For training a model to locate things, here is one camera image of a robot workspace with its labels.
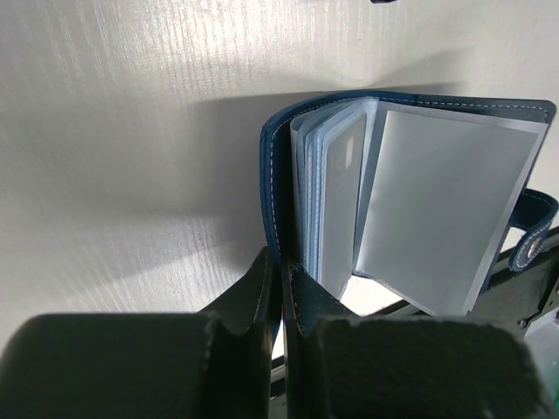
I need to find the grey credit card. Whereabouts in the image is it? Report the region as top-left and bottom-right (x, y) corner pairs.
(318, 112), (367, 298)

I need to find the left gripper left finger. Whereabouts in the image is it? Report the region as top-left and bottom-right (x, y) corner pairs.
(1, 249), (281, 418)

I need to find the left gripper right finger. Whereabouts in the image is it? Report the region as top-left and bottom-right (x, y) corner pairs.
(282, 264), (558, 418)

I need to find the blue leather card holder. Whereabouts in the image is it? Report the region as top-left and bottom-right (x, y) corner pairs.
(260, 90), (558, 316)

